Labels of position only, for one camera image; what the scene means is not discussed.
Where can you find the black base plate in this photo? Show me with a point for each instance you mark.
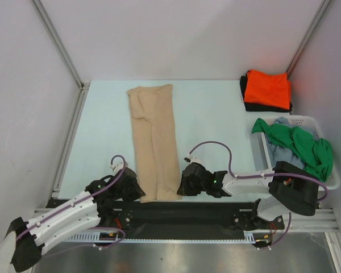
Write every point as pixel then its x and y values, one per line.
pixel 179 220

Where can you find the folded orange t shirt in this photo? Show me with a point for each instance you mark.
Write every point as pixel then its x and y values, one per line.
pixel 272 90

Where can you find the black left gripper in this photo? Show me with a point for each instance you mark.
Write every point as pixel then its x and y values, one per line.
pixel 137 193

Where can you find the light blue t shirt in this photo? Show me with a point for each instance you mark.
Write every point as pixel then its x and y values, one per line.
pixel 278 153

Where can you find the green t shirt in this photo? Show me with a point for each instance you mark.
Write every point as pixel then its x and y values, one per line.
pixel 316 154

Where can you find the aluminium frame post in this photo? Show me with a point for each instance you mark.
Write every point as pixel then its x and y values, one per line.
pixel 58 43
pixel 316 21

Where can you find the right aluminium frame post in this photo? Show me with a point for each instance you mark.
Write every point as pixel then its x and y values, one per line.
pixel 316 21

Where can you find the left aluminium frame post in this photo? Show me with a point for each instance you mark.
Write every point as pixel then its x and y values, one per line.
pixel 58 43

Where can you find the beige t shirt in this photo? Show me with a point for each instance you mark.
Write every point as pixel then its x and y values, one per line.
pixel 154 138

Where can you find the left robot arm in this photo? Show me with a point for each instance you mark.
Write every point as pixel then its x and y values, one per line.
pixel 91 208

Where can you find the folded black t shirt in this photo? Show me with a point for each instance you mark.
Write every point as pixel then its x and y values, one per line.
pixel 255 107

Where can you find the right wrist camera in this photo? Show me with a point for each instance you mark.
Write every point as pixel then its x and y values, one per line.
pixel 192 159

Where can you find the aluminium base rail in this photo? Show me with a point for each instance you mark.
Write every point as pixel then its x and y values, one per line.
pixel 322 220

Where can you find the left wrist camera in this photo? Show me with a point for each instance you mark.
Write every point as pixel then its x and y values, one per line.
pixel 118 167

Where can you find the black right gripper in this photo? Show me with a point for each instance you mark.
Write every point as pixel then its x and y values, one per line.
pixel 188 182

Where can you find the white slotted cable duct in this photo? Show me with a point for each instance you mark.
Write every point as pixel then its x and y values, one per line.
pixel 109 237

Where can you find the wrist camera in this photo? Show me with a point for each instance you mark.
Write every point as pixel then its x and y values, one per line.
pixel 118 167
pixel 192 159

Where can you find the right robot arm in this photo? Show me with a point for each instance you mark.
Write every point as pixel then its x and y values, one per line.
pixel 282 189

